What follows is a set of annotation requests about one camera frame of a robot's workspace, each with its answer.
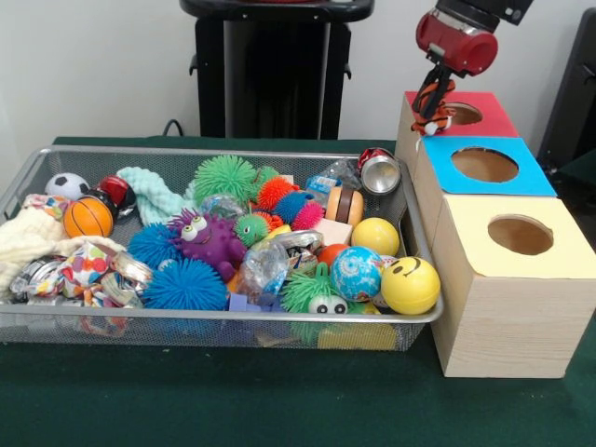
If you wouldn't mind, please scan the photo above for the orange striped plush tiger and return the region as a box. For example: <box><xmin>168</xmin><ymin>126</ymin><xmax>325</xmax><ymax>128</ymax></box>
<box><xmin>410</xmin><ymin>78</ymin><xmax>458</xmax><ymax>137</ymax></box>

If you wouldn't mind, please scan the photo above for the plain orange ball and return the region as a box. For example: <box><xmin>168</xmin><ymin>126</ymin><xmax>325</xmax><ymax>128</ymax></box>
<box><xmin>318</xmin><ymin>242</ymin><xmax>350</xmax><ymax>267</ymax></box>

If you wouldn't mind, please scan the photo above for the orange toy basketball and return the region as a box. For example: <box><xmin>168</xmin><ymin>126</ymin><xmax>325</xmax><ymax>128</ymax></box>
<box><xmin>62</xmin><ymin>196</ymin><xmax>115</xmax><ymax>239</ymax></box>

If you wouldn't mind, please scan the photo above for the plain wooden cube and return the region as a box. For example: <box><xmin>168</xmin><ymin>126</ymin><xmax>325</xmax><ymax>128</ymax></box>
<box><xmin>316</xmin><ymin>218</ymin><xmax>354</xmax><ymax>247</ymax></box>

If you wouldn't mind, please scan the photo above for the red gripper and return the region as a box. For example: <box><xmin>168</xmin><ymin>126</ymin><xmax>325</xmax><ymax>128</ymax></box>
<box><xmin>414</xmin><ymin>9</ymin><xmax>499</xmax><ymax>118</ymax></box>

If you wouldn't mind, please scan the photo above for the silver wire mesh bin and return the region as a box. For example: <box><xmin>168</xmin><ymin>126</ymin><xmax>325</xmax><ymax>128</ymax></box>
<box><xmin>0</xmin><ymin>144</ymin><xmax>443</xmax><ymax>353</ymax></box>

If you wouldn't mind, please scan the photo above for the purple spiky rubber toy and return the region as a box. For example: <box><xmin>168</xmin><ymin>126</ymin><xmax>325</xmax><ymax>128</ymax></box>
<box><xmin>168</xmin><ymin>208</ymin><xmax>249</xmax><ymax>283</ymax></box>

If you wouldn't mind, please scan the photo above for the globe print ball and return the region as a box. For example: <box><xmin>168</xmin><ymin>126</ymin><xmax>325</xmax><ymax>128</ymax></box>
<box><xmin>330</xmin><ymin>246</ymin><xmax>384</xmax><ymax>303</ymax></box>

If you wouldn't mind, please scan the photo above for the dark green tablecloth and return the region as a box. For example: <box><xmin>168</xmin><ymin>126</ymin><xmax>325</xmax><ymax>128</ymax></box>
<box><xmin>0</xmin><ymin>135</ymin><xmax>596</xmax><ymax>447</ymax></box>
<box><xmin>556</xmin><ymin>151</ymin><xmax>596</xmax><ymax>206</ymax></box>

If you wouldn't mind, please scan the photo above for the crushed red drink can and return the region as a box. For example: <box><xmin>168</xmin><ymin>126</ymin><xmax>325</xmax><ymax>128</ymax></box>
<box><xmin>357</xmin><ymin>146</ymin><xmax>402</xmax><ymax>194</ymax></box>

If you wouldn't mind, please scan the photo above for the wooden box with three holes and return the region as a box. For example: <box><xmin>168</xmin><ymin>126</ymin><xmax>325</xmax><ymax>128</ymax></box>
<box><xmin>394</xmin><ymin>90</ymin><xmax>596</xmax><ymax>379</ymax></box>

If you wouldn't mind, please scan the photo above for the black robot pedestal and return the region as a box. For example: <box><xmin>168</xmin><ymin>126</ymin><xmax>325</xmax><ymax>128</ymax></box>
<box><xmin>179</xmin><ymin>0</ymin><xmax>376</xmax><ymax>140</ymax></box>

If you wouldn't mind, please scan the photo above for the toy hamburger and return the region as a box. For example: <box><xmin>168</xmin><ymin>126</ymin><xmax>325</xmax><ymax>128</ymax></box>
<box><xmin>324</xmin><ymin>185</ymin><xmax>365</xmax><ymax>224</ymax></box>

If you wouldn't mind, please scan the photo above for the black upright panel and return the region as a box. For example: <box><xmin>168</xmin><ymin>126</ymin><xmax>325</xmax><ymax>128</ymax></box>
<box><xmin>537</xmin><ymin>7</ymin><xmax>596</xmax><ymax>164</ymax></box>

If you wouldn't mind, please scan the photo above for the plain yellow ball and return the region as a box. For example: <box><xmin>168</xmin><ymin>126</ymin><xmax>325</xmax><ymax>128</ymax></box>
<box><xmin>380</xmin><ymin>255</ymin><xmax>441</xmax><ymax>316</ymax></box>

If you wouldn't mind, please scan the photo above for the yellow ball with seam lines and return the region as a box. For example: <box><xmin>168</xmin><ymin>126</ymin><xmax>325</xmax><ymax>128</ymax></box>
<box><xmin>350</xmin><ymin>216</ymin><xmax>400</xmax><ymax>257</ymax></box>

